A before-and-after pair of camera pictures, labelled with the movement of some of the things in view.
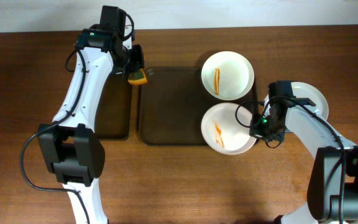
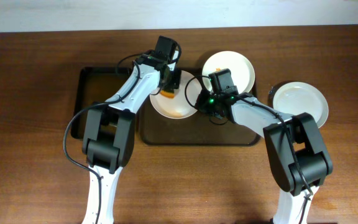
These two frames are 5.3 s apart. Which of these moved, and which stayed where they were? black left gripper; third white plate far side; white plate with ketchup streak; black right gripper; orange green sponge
Moved: orange green sponge; black right gripper; black left gripper
Stayed: third white plate far side; white plate with ketchup streak
